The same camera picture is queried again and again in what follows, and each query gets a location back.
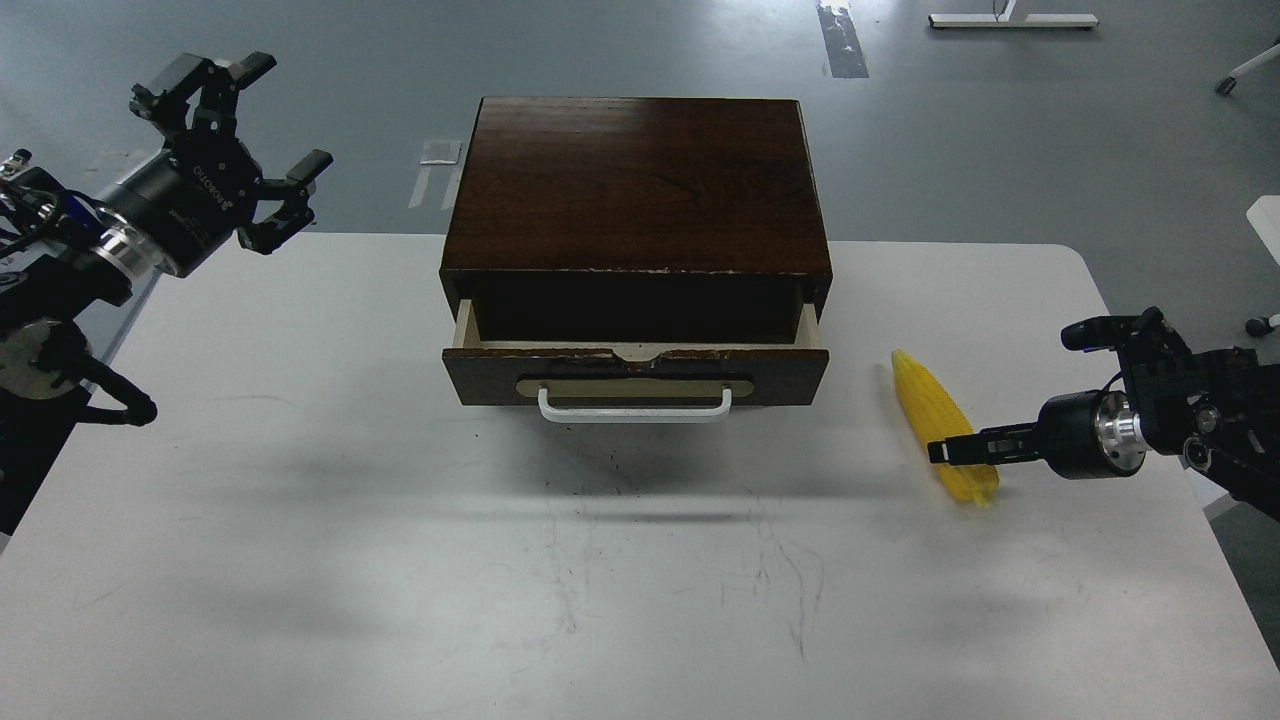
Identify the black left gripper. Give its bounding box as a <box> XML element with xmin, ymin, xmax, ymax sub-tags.
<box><xmin>101</xmin><ymin>53</ymin><xmax>334</xmax><ymax>278</ymax></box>

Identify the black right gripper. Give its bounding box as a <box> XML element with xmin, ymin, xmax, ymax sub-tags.
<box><xmin>925</xmin><ymin>389</ymin><xmax>1149</xmax><ymax>480</ymax></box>

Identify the yellow corn cob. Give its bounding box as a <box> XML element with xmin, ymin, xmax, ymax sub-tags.
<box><xmin>890</xmin><ymin>348</ymin><xmax>1000</xmax><ymax>509</ymax></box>

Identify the dark wooden drawer front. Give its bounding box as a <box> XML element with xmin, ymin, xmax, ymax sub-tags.
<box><xmin>442</xmin><ymin>301</ymin><xmax>831</xmax><ymax>409</ymax></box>

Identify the white drawer handle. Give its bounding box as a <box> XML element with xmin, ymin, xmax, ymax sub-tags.
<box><xmin>536</xmin><ymin>387</ymin><xmax>733</xmax><ymax>425</ymax></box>

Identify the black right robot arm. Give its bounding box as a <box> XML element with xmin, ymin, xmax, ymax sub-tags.
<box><xmin>925</xmin><ymin>307</ymin><xmax>1279</xmax><ymax>518</ymax></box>

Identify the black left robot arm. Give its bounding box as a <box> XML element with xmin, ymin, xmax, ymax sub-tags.
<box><xmin>1</xmin><ymin>53</ymin><xmax>333</xmax><ymax>538</ymax></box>

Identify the dark wooden drawer cabinet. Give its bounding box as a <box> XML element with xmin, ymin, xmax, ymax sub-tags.
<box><xmin>440</xmin><ymin>96</ymin><xmax>835</xmax><ymax>345</ymax></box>

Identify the white chair leg caster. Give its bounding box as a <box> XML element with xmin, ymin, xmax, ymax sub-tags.
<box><xmin>1213</xmin><ymin>38</ymin><xmax>1280</xmax><ymax>97</ymax></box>

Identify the white table leg base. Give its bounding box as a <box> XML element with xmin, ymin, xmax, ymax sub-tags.
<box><xmin>927</xmin><ymin>1</ymin><xmax>1100</xmax><ymax>31</ymax></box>

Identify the grey floor tape strip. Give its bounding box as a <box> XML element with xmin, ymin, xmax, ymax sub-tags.
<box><xmin>815</xmin><ymin>1</ymin><xmax>870</xmax><ymax>79</ymax></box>

